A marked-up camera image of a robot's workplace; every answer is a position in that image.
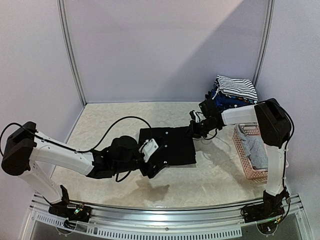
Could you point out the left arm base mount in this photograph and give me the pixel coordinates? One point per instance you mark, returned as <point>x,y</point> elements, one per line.
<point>72,212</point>

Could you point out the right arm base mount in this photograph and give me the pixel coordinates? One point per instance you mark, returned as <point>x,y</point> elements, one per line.
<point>271,207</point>

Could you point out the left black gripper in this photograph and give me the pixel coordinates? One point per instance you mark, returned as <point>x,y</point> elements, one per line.
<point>146,171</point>

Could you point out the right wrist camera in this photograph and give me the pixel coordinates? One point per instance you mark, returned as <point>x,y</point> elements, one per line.
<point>195,116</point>

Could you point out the left aluminium corner post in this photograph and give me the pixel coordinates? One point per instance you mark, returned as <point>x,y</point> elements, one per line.
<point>62,11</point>

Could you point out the grey garment in basket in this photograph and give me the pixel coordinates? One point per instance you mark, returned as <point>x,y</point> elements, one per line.
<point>254,148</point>

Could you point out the blue orange patterned shorts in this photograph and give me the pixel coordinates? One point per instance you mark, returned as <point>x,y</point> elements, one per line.
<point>223,99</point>

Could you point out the aluminium front rail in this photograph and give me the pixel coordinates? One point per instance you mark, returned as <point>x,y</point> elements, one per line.
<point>221,222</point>

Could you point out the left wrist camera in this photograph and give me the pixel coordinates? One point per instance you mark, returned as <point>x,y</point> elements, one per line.
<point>148,148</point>

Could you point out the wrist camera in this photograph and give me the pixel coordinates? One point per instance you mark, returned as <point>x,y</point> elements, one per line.
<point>195,116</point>
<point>148,148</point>

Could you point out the pink plastic laundry basket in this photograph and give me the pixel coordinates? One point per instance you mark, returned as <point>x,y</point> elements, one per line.
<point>256,176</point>

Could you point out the black garment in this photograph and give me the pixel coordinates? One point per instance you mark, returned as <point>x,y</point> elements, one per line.
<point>176,145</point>

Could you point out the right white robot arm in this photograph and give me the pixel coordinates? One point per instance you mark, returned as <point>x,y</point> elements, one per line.
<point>275,127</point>

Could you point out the black white striped shirt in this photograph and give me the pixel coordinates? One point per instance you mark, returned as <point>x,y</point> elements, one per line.
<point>237,87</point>

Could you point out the aluminium corner post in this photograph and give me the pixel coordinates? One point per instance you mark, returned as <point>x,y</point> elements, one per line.
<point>62,11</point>
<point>264,41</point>

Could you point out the dark blue folded garment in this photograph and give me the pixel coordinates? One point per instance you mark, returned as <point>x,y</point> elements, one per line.
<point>223,107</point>

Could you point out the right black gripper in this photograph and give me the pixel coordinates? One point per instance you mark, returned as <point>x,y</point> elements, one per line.
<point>195,128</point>

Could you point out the right aluminium corner post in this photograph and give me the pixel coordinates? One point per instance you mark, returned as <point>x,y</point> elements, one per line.
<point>264,41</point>

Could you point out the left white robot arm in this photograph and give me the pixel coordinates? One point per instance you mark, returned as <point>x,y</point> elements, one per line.
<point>26,147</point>

